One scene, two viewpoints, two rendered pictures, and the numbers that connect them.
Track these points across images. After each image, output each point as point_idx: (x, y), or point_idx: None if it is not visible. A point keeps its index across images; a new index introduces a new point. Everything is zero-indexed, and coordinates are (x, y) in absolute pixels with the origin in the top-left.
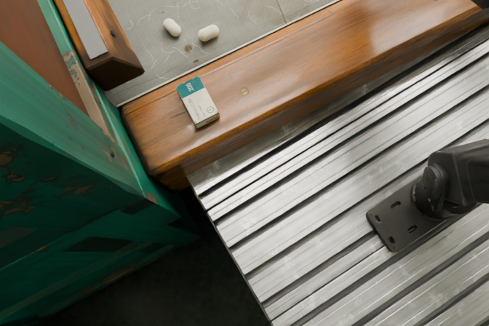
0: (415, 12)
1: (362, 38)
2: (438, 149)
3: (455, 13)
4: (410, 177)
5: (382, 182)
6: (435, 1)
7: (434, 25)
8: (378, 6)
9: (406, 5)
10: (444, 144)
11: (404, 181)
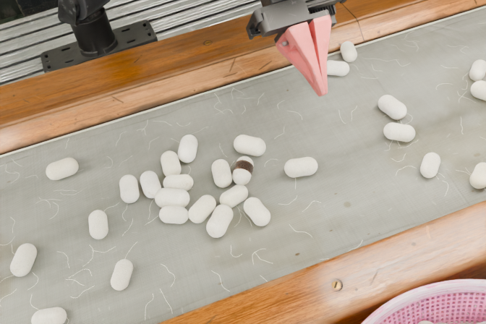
0: None
1: None
2: None
3: None
4: None
5: None
6: None
7: None
8: None
9: None
10: None
11: None
